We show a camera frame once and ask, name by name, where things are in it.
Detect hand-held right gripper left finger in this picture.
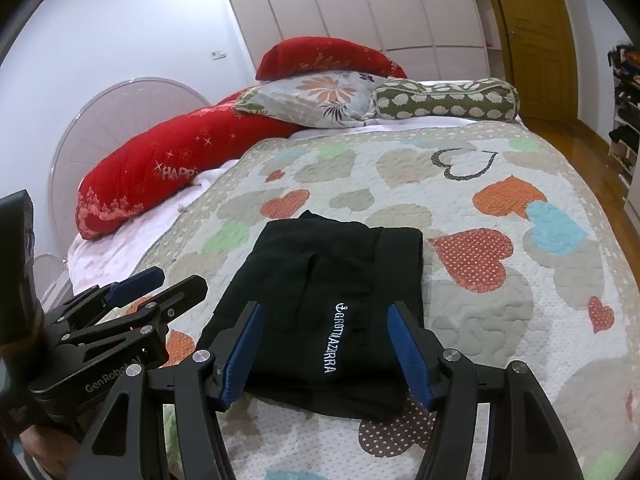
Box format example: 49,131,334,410
70,301,266,480

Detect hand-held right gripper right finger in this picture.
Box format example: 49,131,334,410
387,301,586,480

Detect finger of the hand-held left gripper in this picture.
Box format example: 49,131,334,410
62,267,166,331
70,276,208,366

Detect black pants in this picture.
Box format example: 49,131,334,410
197,210,426,421

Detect person's left hand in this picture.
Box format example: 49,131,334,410
20,422,83,480

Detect heart-print quilt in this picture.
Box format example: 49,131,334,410
127,122,640,480

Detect red pillow with lettering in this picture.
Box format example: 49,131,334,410
75,87,301,240

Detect floral pillow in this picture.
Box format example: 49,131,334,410
234,71,388,128

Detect green patterned bolster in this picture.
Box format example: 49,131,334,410
372,78,521,122

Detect plain red pillow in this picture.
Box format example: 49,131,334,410
255,36,408,82

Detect wooden shoe rack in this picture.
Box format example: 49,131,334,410
606,42,640,188

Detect white wardrobe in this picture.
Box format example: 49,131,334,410
217,0,501,83

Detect wooden door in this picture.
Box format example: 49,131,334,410
475,0,591,123

